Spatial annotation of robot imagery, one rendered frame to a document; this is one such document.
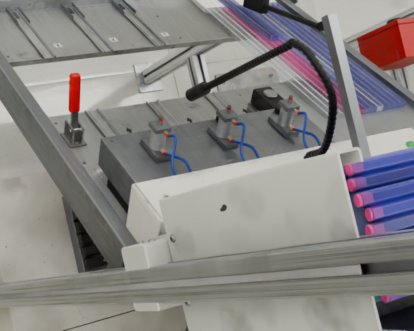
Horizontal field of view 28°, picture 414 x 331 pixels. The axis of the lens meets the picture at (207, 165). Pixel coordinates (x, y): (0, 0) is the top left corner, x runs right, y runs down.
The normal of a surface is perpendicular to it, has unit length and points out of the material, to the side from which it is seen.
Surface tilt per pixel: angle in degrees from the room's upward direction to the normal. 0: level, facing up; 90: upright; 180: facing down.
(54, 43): 46
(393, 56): 90
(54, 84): 0
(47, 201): 0
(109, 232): 90
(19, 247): 0
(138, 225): 90
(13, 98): 90
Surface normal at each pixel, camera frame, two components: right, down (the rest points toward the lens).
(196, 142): 0.16, -0.81
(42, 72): 0.47, -0.16
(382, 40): -0.85, 0.17
